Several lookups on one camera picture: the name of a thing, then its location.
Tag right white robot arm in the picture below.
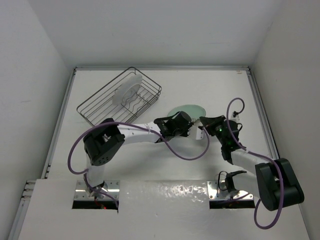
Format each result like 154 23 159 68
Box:
199 115 305 211

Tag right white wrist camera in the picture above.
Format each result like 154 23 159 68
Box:
229 111 241 125

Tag red and teal plate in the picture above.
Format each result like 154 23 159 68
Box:
112 74 143 106

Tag metal base plate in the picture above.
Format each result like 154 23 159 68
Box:
207 180 254 202
73 180 120 201

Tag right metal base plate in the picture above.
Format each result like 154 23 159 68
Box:
207 180 254 202

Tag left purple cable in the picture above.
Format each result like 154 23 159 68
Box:
67 121 210 208

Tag purple cable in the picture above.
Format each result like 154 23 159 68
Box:
67 121 210 208
225 97 286 230

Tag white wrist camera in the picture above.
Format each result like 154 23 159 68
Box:
229 111 241 125
187 125 205 141

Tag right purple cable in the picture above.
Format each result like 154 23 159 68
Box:
225 97 286 230

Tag wire dish rack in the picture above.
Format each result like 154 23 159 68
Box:
76 66 162 127

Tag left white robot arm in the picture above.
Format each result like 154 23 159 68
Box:
83 111 193 188

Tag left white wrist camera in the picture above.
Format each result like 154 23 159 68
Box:
187 125 205 141

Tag green flower plate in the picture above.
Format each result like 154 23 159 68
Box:
167 104 206 119

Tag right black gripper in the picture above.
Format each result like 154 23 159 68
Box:
199 115 226 147

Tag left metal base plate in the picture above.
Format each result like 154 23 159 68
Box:
73 180 120 201

